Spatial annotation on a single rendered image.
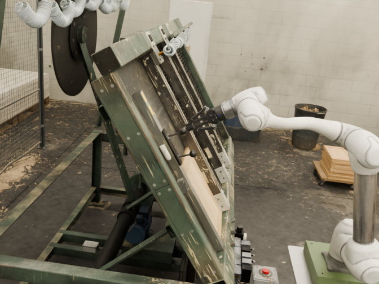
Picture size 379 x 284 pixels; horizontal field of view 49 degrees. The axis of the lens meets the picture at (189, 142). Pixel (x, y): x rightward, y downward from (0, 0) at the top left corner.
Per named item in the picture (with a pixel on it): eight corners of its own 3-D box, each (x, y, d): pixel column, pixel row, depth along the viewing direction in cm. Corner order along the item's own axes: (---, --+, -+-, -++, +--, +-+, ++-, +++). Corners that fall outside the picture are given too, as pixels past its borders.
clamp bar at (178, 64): (222, 168, 332) (250, 157, 327) (153, 30, 302) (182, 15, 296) (222, 164, 341) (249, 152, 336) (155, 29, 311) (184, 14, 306)
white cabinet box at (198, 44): (196, 142, 643) (212, 3, 573) (159, 138, 645) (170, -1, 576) (199, 131, 700) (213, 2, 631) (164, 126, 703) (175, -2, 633)
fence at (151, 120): (216, 252, 225) (223, 249, 224) (132, 95, 201) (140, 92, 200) (217, 247, 230) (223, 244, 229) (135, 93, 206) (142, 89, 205)
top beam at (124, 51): (101, 77, 173) (122, 67, 171) (89, 55, 171) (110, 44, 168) (173, 32, 380) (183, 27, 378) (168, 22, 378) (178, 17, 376)
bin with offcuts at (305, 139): (322, 152, 656) (331, 113, 634) (289, 149, 659) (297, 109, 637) (316, 142, 705) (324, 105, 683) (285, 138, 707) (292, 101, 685)
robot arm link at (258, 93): (229, 92, 202) (232, 103, 190) (260, 79, 198) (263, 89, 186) (238, 111, 206) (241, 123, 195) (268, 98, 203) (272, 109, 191)
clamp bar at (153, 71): (219, 214, 263) (254, 200, 257) (128, 40, 233) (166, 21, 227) (219, 207, 272) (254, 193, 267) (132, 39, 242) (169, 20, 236)
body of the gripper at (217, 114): (228, 116, 205) (211, 124, 207) (220, 101, 203) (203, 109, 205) (228, 121, 198) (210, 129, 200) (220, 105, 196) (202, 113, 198)
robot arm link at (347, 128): (338, 116, 208) (349, 124, 195) (370, 127, 211) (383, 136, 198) (326, 140, 212) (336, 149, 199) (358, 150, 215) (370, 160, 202)
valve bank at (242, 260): (253, 305, 234) (259, 269, 226) (228, 301, 235) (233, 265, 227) (250, 253, 281) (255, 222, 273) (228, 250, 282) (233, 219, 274)
